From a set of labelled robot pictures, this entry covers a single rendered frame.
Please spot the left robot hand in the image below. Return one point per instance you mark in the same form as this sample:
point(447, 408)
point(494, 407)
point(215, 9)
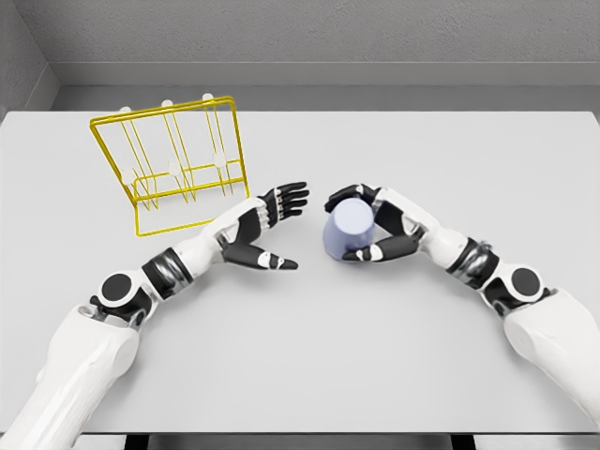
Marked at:
point(248, 222)

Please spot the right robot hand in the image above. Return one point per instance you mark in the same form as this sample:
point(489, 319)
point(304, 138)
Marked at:
point(398, 215)

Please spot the pale blue cup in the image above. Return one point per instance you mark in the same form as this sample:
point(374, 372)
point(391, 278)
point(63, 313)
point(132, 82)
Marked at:
point(348, 227)

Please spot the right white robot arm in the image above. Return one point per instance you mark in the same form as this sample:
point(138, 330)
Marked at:
point(515, 290)

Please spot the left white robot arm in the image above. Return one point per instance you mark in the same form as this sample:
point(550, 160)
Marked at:
point(117, 328)

